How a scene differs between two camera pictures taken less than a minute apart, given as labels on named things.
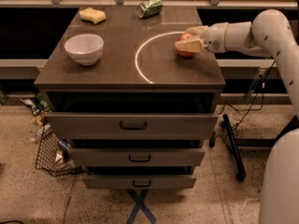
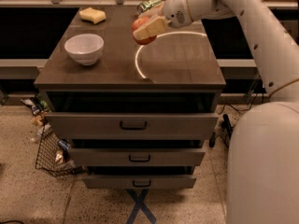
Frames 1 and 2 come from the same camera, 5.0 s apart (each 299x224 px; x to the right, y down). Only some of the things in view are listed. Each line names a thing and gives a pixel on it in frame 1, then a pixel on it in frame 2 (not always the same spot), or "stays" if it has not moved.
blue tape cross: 138,205 stays
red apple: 182,37 -> 136,23
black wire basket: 51,159 stays
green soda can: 149,7 stays
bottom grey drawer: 139,181 stays
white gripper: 214,37 -> 174,10
